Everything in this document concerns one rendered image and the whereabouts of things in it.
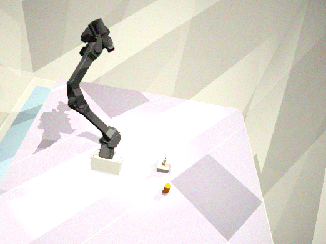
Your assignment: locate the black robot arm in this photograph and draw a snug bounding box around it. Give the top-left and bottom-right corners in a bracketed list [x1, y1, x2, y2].
[67, 18, 121, 160]

